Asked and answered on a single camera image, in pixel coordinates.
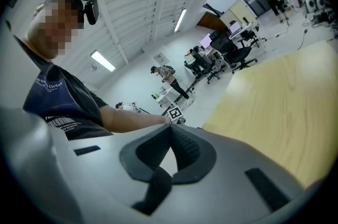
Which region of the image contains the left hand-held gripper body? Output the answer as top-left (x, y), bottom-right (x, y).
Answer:
top-left (166, 106), bottom-right (186, 124)

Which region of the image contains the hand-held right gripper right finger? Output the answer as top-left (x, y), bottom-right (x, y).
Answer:
top-left (153, 124), bottom-right (307, 224)

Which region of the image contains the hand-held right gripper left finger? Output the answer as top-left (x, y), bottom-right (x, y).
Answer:
top-left (51, 124), bottom-right (172, 224)

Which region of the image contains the person's left forearm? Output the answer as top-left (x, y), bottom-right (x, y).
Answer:
top-left (99, 105), bottom-right (172, 134)

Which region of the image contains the white office desk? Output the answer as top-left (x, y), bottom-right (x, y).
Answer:
top-left (151, 87), bottom-right (175, 108)

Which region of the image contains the person's black printed T-shirt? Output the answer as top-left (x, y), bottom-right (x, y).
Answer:
top-left (13, 35), bottom-right (114, 142)

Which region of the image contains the computer monitor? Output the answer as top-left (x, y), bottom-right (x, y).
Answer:
top-left (200, 33), bottom-right (212, 49)

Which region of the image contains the black office chair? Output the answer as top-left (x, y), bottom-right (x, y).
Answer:
top-left (211, 30), bottom-right (259, 75)

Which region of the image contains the long ceiling light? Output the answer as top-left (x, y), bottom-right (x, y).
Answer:
top-left (173, 8), bottom-right (187, 33)
top-left (90, 49), bottom-right (117, 72)

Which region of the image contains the open laptop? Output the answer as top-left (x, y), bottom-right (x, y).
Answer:
top-left (228, 21), bottom-right (243, 35)

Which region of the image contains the person's head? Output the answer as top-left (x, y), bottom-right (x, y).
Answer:
top-left (20, 0), bottom-right (85, 61)

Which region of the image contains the white wall poster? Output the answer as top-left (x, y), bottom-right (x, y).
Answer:
top-left (154, 52), bottom-right (170, 64)

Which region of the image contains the wooden pedestal table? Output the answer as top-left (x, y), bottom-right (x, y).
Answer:
top-left (202, 40), bottom-right (338, 189)

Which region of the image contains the black head camera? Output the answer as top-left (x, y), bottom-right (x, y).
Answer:
top-left (83, 0), bottom-right (100, 26)

